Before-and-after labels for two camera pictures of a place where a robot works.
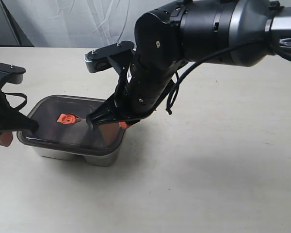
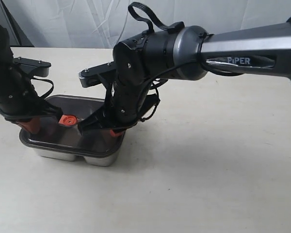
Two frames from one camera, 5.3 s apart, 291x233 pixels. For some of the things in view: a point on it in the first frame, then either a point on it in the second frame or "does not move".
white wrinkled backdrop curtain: (88, 24) does not move
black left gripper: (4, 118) -> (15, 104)
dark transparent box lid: (62, 122) does not move
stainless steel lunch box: (63, 133) does not move
